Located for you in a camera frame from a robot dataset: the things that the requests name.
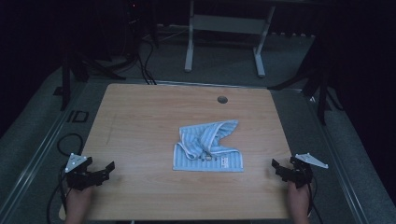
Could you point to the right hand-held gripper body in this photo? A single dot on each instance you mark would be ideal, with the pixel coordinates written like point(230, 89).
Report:
point(301, 174)

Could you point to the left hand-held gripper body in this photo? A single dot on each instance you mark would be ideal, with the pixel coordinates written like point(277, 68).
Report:
point(77, 177)

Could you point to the blue striped towel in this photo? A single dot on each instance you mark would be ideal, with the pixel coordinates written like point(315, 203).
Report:
point(205, 155)

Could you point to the person's left hand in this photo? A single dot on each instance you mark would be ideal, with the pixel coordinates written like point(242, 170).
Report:
point(77, 200)

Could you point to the person's right hand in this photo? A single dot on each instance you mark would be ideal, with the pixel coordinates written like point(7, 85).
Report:
point(298, 199)

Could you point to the black metal stand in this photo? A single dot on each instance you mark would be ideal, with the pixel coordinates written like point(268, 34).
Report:
point(322, 93)
point(66, 81)

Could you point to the dark equipment rack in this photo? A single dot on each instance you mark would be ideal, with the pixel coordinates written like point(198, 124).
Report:
point(137, 28)

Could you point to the metal floor rail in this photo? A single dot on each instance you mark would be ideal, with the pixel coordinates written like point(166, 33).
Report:
point(339, 161)
point(34, 161)

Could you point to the white metal desk frame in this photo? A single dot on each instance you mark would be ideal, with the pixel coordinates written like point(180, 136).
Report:
point(229, 25)

